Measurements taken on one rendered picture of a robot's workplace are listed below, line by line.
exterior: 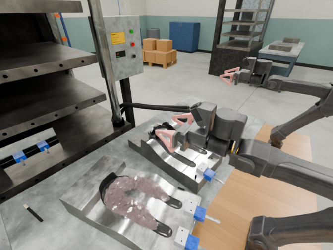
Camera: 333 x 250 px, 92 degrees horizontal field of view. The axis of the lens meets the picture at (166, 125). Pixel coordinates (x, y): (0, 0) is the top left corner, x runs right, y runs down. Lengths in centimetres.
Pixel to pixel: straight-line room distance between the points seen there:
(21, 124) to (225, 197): 106
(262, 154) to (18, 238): 89
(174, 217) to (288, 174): 43
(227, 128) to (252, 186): 58
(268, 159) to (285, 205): 54
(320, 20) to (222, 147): 671
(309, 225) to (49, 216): 89
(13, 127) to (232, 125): 99
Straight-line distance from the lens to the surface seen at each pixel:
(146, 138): 89
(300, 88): 99
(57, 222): 88
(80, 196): 77
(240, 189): 91
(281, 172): 45
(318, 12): 704
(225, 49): 473
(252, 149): 44
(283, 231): 61
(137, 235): 67
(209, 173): 78
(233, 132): 41
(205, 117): 41
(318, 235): 59
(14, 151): 114
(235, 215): 83
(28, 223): 94
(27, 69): 102
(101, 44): 107
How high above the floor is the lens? 150
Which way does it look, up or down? 35 degrees down
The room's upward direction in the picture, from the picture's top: straight up
